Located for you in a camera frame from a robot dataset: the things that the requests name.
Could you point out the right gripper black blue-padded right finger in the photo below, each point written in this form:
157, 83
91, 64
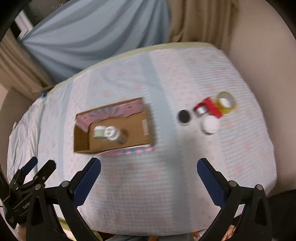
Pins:
254, 223

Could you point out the green white lid jar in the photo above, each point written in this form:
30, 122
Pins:
210, 124

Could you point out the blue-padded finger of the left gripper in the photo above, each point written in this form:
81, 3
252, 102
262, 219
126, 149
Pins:
19, 177

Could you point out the pale green cream jar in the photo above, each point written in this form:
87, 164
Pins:
99, 133

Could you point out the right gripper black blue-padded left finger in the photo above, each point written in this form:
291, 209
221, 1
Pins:
42, 221

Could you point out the light blue curtain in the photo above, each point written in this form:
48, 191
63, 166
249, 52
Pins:
82, 33

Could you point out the red cosmetic box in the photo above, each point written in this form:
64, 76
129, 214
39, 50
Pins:
211, 106

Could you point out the black lid jar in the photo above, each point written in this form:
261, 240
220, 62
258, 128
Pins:
184, 116

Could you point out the checkered floral tablecloth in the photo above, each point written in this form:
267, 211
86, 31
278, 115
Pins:
157, 192

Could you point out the cardboard box pink flaps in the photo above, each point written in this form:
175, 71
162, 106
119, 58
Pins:
131, 116

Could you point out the white pill bottle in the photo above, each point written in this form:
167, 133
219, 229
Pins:
115, 135

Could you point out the beige curtain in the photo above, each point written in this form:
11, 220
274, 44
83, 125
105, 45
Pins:
203, 21

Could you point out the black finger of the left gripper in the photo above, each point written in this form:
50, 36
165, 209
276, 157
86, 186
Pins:
44, 173

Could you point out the yellow tape roll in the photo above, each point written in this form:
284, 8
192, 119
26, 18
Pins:
225, 102

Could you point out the red silver jar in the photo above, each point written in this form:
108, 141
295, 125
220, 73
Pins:
201, 110

